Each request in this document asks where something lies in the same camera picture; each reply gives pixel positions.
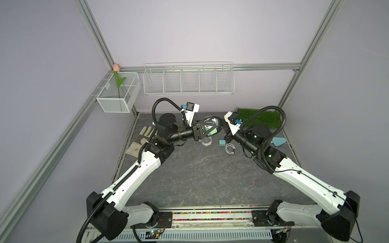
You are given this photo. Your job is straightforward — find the green charger block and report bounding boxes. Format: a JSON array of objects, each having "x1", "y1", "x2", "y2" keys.
[{"x1": 205, "y1": 125, "x2": 220, "y2": 137}]

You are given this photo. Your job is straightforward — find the beige gardening glove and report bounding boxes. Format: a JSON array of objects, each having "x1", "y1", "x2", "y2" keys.
[{"x1": 126, "y1": 126, "x2": 154, "y2": 158}]

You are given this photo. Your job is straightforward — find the artificial pink tulip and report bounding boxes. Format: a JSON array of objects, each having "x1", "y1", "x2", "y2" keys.
[{"x1": 113, "y1": 64, "x2": 126, "y2": 98}]

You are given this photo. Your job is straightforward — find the white mesh wall basket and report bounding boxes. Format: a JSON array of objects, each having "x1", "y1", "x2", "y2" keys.
[{"x1": 96, "y1": 71, "x2": 141, "y2": 113}]

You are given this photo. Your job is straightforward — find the white wire wall shelf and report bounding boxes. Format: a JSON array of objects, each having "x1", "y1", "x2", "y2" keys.
[{"x1": 143, "y1": 62, "x2": 235, "y2": 95}]

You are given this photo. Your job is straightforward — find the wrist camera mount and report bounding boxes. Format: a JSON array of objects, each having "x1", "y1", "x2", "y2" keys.
[
  {"x1": 223, "y1": 111, "x2": 242, "y2": 135},
  {"x1": 181, "y1": 102, "x2": 200, "y2": 127}
]

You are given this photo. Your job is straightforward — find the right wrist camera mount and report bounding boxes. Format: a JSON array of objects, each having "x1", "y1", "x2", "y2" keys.
[{"x1": 223, "y1": 111, "x2": 242, "y2": 135}]

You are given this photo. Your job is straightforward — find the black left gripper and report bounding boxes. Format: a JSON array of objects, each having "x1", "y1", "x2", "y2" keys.
[{"x1": 169, "y1": 119, "x2": 215, "y2": 144}]

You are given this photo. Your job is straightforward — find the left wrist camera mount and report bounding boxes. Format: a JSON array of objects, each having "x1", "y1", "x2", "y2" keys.
[{"x1": 181, "y1": 102, "x2": 200, "y2": 127}]

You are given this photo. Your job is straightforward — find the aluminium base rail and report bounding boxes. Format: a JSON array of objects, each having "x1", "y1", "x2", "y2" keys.
[{"x1": 84, "y1": 206, "x2": 341, "y2": 231}]

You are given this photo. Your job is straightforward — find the teal garden trowel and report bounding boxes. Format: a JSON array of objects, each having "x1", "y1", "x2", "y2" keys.
[{"x1": 271, "y1": 137, "x2": 287, "y2": 147}]

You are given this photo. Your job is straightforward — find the green artificial grass mat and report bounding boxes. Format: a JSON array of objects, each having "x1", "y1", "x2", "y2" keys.
[{"x1": 238, "y1": 108, "x2": 282, "y2": 129}]

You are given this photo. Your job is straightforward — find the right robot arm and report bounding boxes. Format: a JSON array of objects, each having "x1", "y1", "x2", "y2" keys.
[{"x1": 223, "y1": 106, "x2": 361, "y2": 242}]

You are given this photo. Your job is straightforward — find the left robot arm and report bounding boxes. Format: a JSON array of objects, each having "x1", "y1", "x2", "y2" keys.
[{"x1": 76, "y1": 98, "x2": 224, "y2": 243}]

